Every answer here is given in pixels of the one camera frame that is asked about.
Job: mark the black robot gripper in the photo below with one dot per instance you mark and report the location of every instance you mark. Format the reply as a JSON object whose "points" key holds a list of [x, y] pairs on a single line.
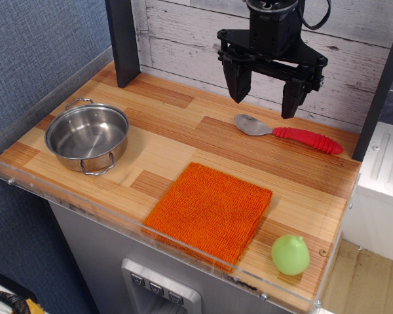
{"points": [[272, 46]]}

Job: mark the orange knitted cloth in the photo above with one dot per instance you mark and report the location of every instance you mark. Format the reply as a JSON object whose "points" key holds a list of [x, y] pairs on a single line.
{"points": [[209, 214]]}

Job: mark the green plastic pear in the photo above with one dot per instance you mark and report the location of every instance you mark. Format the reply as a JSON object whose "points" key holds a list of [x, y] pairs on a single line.
{"points": [[290, 254]]}

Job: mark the white plastic appliance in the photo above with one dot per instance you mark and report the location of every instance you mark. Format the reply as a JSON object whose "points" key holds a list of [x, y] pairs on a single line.
{"points": [[368, 222]]}

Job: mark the silver steel pot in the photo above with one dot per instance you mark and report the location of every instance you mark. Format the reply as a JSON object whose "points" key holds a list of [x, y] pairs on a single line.
{"points": [[88, 137]]}

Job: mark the clear acrylic table guard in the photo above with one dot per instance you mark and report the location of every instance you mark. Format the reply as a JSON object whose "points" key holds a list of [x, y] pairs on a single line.
{"points": [[173, 125]]}

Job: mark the silver dispenser panel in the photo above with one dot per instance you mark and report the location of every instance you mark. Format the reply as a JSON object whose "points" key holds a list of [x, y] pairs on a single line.
{"points": [[153, 292]]}

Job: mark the grey toy fridge cabinet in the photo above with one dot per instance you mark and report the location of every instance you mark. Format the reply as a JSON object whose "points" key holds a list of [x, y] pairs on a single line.
{"points": [[99, 249]]}

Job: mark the black and yellow object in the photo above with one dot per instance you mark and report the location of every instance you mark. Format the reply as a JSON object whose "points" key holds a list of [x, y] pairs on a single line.
{"points": [[14, 298]]}

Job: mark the red handled metal spoon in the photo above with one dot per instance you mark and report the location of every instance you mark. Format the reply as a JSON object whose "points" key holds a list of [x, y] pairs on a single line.
{"points": [[254, 127]]}

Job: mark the right black frame post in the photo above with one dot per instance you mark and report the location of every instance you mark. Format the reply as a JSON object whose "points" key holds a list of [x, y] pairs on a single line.
{"points": [[375, 109]]}

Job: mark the black frame post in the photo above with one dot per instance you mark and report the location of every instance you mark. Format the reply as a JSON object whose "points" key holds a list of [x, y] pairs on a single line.
{"points": [[375, 109], [123, 40]]}

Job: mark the left black frame post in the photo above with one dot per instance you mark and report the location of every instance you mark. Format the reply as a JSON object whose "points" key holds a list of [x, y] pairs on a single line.
{"points": [[123, 40]]}

